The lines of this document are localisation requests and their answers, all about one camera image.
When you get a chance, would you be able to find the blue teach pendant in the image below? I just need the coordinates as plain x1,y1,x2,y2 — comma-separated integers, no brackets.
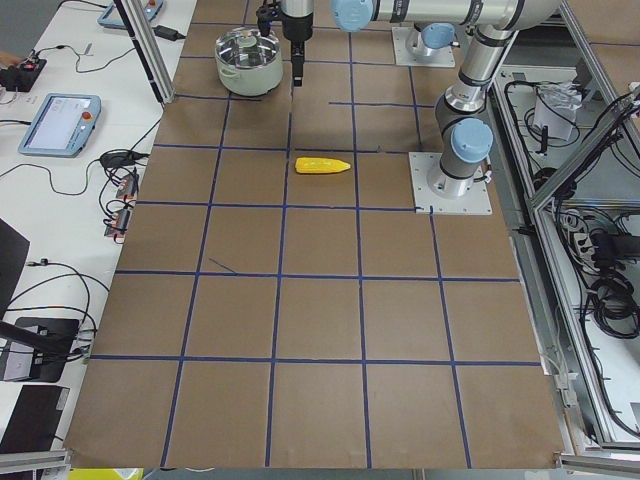
97,0,166,28
18,93,102,158

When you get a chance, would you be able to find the pale green cooking pot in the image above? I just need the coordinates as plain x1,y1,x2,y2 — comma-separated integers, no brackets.
215,44,283,97

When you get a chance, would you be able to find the glass pot lid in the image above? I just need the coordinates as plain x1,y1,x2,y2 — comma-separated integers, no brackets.
215,28,280,69

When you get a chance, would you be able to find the yellow corn cob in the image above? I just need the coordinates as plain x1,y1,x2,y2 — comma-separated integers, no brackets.
294,157,351,175

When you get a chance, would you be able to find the black power adapter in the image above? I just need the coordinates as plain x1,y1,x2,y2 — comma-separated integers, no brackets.
153,25,186,41

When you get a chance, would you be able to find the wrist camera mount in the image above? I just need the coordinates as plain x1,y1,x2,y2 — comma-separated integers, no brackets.
256,0,281,37

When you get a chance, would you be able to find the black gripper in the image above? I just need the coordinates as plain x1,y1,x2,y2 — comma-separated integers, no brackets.
281,0,314,87

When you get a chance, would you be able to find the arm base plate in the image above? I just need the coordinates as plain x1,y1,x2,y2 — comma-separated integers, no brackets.
392,23,456,68
409,152,492,216

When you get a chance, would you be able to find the near blue teach pendant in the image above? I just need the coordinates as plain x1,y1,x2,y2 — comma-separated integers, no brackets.
18,93,102,158

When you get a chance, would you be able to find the aluminium frame post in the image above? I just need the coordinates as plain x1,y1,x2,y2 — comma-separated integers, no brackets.
114,0,175,105

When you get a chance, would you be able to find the far blue teach pendant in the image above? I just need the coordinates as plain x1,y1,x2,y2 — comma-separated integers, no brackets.
97,0,166,28

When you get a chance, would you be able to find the black monitor stand base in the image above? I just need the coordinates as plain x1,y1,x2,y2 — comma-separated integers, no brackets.
1,317,79,383

